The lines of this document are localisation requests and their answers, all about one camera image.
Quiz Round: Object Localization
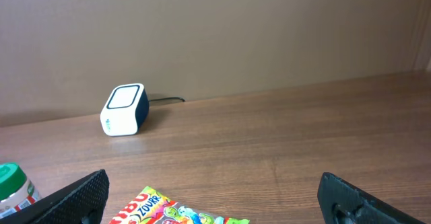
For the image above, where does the white barcode scanner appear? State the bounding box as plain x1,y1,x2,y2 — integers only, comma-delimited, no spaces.
100,83,150,137

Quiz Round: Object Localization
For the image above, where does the black scanner cable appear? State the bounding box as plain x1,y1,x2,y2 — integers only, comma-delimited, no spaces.
147,96,187,103

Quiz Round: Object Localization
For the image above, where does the Haribo gummy candy bag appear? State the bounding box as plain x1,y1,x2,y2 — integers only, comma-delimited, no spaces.
109,186,250,224

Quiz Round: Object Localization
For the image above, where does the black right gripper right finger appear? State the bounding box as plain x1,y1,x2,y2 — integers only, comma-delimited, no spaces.
317,172,424,224

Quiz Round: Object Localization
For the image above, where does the green-lidded Knorr jar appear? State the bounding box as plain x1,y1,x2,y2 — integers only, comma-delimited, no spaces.
0,162,42,218

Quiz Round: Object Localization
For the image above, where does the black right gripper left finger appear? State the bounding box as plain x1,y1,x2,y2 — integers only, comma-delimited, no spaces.
1,169,110,224

